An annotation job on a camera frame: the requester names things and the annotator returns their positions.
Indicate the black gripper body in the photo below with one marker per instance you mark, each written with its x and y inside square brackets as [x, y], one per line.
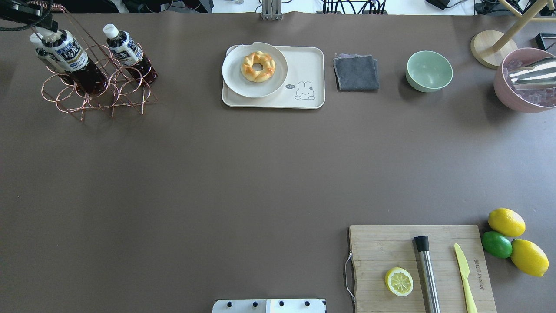
[18, 11]

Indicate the tea bottle carried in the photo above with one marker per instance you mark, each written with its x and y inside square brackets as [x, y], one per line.
[74, 60]

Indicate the tea bottle back rack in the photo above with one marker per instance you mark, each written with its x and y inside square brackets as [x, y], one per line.
[44, 56]

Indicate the tea bottle rack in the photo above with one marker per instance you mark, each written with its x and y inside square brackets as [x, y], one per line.
[44, 56]
[129, 54]

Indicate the tea bottle front rack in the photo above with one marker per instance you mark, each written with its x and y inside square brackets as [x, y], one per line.
[129, 54]

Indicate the cream rabbit tray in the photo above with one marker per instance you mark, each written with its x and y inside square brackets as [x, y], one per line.
[298, 82]

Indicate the white round plate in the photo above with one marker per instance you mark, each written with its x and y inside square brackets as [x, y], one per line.
[235, 80]

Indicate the glazed twisted donut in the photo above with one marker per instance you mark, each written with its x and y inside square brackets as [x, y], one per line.
[258, 67]

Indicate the grey folded cloth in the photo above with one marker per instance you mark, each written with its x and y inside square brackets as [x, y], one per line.
[356, 72]

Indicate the mint green bowl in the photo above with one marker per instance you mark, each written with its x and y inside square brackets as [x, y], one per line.
[428, 71]

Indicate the bamboo cutting board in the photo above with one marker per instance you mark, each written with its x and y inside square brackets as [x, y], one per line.
[378, 248]

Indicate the half lemon slice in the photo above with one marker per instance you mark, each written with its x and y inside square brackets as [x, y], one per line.
[399, 281]

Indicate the wooden cup tree stand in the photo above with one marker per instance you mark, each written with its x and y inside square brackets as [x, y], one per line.
[490, 47]

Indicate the steel muddler black tip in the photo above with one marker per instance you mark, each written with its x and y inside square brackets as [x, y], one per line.
[422, 245]

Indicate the yellow plastic knife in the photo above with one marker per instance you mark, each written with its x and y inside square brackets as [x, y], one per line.
[464, 274]

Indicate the metal ice scoop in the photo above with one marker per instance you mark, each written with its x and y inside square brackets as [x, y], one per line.
[540, 74]

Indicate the yellow lemon far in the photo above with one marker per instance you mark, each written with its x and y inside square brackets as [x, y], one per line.
[507, 222]

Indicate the yellow lemon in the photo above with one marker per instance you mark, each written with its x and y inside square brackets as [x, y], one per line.
[529, 258]
[507, 222]

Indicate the green lime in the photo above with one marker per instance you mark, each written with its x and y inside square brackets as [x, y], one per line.
[497, 244]

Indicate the yellow lemon near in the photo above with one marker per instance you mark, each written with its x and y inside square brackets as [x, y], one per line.
[529, 258]

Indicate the copper wire bottle rack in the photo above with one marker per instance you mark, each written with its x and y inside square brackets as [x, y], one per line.
[123, 90]

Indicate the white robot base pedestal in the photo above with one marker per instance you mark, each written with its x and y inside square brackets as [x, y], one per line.
[302, 305]

